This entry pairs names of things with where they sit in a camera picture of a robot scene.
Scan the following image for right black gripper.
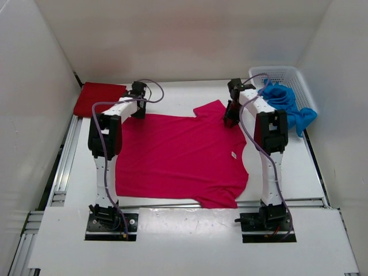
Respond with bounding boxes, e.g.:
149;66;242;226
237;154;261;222
223;100;244;127

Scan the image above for pink t shirt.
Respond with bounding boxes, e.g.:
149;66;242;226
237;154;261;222
116;100;248;209

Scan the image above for dark red t shirt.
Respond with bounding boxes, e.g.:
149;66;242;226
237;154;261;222
73;82;127;118

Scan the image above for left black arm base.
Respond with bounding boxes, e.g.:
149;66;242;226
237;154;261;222
85;204;139;242

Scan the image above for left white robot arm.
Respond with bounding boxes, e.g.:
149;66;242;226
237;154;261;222
87;80;148;237

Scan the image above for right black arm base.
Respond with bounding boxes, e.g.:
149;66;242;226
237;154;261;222
234;204;297;244

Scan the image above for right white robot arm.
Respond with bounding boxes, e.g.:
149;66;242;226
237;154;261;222
223;78;288;231

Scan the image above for blue t shirt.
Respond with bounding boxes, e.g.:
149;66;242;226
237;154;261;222
257;79;317;137

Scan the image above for white plastic basket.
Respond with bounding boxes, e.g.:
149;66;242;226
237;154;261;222
248;66;319;113

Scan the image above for aluminium frame rail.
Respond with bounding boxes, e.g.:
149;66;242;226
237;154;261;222
8;116;82;275

